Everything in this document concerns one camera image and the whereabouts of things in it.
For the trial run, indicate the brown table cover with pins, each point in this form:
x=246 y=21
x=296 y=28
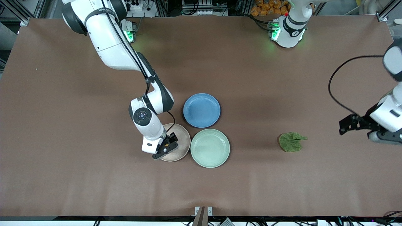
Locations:
x=94 y=188

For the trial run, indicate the light green plate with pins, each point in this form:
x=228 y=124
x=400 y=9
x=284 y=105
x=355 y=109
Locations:
x=209 y=148

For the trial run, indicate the green lettuce leaf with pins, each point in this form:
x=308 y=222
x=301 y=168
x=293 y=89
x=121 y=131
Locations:
x=290 y=142

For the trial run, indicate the blue plate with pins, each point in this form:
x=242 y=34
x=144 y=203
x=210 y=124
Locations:
x=201 y=110

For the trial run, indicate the long white power strip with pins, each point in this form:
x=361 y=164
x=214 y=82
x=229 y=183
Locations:
x=206 y=12

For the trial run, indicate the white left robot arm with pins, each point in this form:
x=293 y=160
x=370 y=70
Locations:
x=289 y=31

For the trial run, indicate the aluminium corner bracket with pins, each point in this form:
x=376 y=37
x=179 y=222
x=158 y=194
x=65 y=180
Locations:
x=382 y=16
x=24 y=22

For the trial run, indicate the white power strip with plugs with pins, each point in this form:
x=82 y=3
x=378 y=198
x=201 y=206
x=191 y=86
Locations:
x=136 y=6

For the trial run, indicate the beige plate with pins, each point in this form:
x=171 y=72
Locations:
x=183 y=138

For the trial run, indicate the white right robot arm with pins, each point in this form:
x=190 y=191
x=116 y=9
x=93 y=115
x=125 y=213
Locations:
x=110 y=47

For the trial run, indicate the brown post with white brackets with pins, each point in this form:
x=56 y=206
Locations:
x=202 y=216

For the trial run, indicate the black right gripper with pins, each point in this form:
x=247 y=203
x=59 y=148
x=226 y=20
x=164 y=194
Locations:
x=171 y=138

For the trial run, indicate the bag of oranges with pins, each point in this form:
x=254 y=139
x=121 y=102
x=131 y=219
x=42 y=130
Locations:
x=267 y=8

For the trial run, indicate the grey ribbed adapter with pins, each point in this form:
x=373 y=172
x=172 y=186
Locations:
x=226 y=222

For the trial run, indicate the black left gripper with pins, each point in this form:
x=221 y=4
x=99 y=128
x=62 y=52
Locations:
x=366 y=120

